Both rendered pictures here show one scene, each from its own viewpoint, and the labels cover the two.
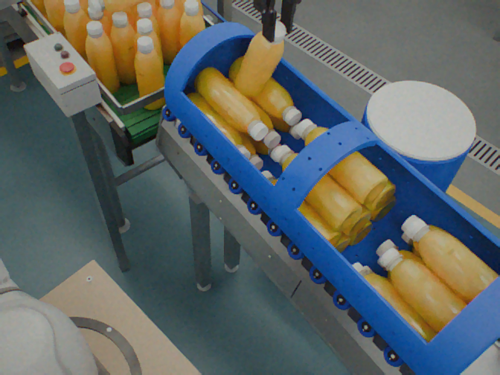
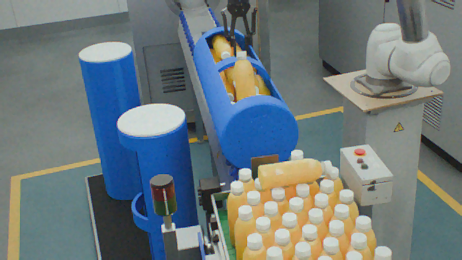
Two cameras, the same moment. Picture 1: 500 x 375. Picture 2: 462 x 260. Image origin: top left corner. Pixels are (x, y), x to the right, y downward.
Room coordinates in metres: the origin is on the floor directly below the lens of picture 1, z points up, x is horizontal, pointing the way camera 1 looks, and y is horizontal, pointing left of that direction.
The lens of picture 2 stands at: (2.58, 1.02, 2.10)
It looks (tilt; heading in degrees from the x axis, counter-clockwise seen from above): 28 degrees down; 213
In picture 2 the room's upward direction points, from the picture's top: 4 degrees counter-clockwise
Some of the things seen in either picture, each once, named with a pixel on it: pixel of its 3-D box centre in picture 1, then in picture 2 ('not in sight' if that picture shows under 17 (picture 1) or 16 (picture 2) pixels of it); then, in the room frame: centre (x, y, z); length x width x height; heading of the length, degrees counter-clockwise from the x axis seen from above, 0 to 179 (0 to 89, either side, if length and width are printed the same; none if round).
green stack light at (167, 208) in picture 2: not in sight; (164, 202); (1.59, 0.13, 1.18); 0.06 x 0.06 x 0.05
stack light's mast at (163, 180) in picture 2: not in sight; (164, 204); (1.59, 0.13, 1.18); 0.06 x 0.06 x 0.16
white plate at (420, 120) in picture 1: (420, 118); (151, 119); (0.98, -0.43, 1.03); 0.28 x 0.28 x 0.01
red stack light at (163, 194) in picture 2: not in sight; (162, 188); (1.59, 0.13, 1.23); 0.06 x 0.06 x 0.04
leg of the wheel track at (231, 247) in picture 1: (232, 227); not in sight; (1.06, 0.05, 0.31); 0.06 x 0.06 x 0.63; 41
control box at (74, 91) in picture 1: (62, 73); (364, 173); (1.03, 0.50, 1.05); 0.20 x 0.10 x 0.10; 41
